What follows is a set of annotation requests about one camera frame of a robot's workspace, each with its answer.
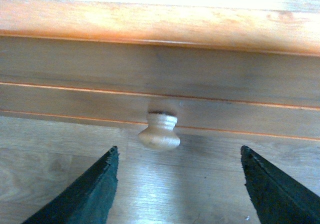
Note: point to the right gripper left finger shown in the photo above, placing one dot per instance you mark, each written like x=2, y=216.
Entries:
x=88, y=199

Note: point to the round wooden drawer knob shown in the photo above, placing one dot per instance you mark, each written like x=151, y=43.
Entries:
x=159, y=133

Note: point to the wooden drawer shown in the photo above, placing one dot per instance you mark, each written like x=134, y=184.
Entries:
x=118, y=108

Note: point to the wooden dresser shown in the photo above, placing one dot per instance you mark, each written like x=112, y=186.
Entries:
x=258, y=52

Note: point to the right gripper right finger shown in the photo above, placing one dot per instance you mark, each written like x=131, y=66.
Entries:
x=276, y=196

